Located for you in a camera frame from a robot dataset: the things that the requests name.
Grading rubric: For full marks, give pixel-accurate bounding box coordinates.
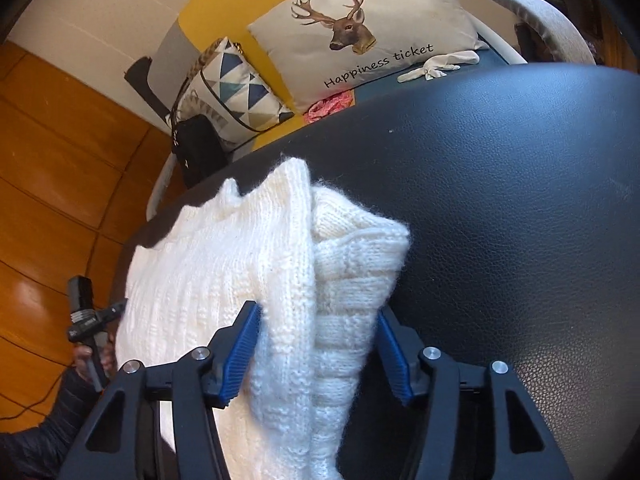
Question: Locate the cream knitted sweater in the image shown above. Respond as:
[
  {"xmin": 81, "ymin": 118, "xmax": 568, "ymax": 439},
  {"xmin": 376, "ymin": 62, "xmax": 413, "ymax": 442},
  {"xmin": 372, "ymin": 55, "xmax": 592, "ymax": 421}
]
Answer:
[{"xmin": 115, "ymin": 158, "xmax": 410, "ymax": 479}]

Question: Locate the person's left hand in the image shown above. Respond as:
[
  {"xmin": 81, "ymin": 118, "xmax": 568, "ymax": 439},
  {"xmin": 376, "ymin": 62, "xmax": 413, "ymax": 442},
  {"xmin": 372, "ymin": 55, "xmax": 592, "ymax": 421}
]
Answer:
[{"xmin": 72, "ymin": 326, "xmax": 120, "ymax": 378}]

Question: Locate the black handbag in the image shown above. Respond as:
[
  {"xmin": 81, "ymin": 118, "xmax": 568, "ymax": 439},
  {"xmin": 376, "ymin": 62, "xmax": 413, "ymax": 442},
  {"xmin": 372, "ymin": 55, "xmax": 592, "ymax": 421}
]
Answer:
[{"xmin": 169, "ymin": 58, "xmax": 237, "ymax": 190}]

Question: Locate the black rolled mat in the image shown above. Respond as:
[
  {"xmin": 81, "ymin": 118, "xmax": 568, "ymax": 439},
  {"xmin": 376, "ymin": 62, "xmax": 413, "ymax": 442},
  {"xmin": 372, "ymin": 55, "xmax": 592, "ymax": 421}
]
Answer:
[{"xmin": 124, "ymin": 56, "xmax": 169, "ymax": 120}]

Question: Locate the geometric triangle pattern cushion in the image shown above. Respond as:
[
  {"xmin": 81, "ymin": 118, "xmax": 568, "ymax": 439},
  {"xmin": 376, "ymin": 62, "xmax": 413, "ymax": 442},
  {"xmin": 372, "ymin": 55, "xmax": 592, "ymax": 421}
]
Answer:
[{"xmin": 167, "ymin": 34, "xmax": 296, "ymax": 154}]

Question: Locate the red patterned cloth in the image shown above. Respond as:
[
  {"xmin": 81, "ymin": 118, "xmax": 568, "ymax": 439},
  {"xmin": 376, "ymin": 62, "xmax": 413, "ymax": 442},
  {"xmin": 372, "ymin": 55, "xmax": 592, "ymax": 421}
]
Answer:
[{"xmin": 304, "ymin": 90, "xmax": 355, "ymax": 124}]

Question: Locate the white glove on sofa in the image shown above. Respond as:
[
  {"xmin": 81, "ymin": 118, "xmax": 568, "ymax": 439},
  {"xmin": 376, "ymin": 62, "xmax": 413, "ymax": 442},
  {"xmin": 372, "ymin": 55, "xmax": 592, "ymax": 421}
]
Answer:
[{"xmin": 397, "ymin": 50, "xmax": 480, "ymax": 84}]

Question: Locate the grey yellow blue sofa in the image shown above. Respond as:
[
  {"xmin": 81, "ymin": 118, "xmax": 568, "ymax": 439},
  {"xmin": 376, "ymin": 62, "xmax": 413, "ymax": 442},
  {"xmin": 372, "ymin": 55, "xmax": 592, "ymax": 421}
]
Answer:
[{"xmin": 145, "ymin": 0, "xmax": 597, "ymax": 221}]

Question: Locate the deer print cushion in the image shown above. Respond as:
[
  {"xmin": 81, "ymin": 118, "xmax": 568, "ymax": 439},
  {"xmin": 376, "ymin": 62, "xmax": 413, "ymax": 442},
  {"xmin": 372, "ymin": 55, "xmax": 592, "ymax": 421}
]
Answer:
[{"xmin": 248, "ymin": 0, "xmax": 483, "ymax": 113}]

